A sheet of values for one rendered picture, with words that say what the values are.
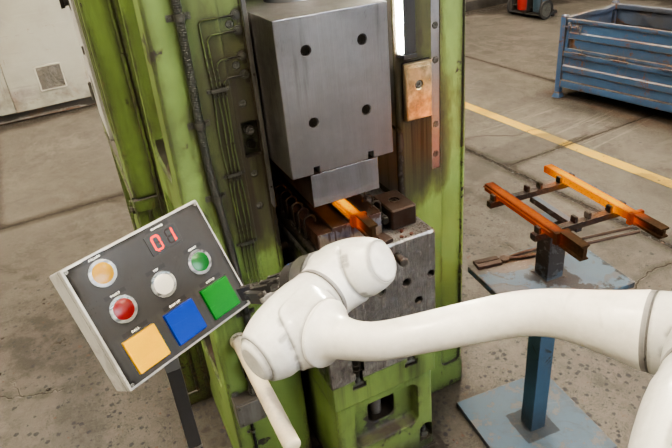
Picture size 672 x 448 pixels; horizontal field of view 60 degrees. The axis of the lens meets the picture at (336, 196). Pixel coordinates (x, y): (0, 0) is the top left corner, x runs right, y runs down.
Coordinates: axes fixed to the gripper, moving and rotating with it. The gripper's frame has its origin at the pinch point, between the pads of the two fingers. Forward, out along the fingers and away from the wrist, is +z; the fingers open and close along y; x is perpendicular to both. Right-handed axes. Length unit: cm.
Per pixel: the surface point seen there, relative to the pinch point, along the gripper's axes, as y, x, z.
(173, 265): -5.9, 12.1, 13.1
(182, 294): -7.4, 5.6, 13.2
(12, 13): 181, 256, 450
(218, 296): -0.5, 0.7, 12.4
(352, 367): 37, -45, 33
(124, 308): -19.9, 9.7, 12.7
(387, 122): 57, 17, -7
